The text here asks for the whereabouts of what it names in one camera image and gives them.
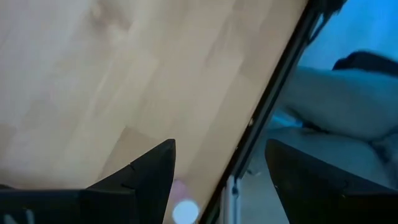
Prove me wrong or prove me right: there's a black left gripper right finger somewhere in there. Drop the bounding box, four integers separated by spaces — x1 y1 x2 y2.
265 138 398 224

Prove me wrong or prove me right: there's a pink medicine bottle white cap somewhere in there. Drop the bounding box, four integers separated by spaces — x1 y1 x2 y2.
171 179 200 224

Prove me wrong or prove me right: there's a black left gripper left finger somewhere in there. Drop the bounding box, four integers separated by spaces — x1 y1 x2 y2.
0 138 177 224

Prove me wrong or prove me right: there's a person's leg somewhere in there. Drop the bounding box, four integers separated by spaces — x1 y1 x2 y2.
269 66 398 187

